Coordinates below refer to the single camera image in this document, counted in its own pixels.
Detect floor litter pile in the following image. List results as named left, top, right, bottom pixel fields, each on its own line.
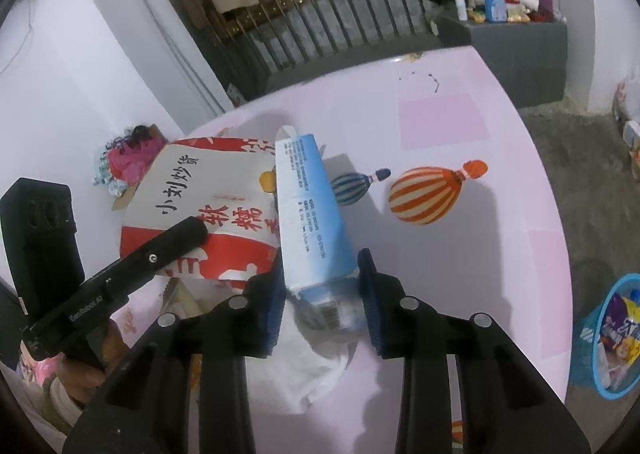
left=612, top=81, right=640, bottom=171

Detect blue white carton box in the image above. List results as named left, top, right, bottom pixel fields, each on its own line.
left=274, top=125, right=366, bottom=333

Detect metal railing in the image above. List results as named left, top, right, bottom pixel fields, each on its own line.
left=200, top=0, right=451, bottom=100

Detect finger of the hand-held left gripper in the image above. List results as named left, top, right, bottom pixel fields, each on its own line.
left=116, top=215, right=210, bottom=287

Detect person's left hand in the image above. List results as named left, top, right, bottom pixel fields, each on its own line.
left=15, top=319, right=126, bottom=406

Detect red white paper bag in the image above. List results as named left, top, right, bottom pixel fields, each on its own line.
left=120, top=136, right=282, bottom=283

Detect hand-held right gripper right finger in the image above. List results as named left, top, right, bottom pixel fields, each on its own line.
left=357, top=248, right=592, bottom=454

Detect person's left forearm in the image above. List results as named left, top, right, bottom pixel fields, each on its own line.
left=0, top=346, right=83, bottom=441

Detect grey cabinet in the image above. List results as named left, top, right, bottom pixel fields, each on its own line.
left=432, top=14, right=569, bottom=107

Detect crumpled white tissue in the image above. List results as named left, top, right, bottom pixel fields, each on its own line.
left=245, top=318, right=381, bottom=416

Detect yellow purple snack packet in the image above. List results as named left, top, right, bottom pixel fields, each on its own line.
left=597, top=295, right=640, bottom=371

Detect blue plastic basket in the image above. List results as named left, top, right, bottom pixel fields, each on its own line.
left=570, top=274, right=640, bottom=403

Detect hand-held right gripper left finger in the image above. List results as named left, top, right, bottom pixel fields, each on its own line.
left=62, top=249, right=287, bottom=454

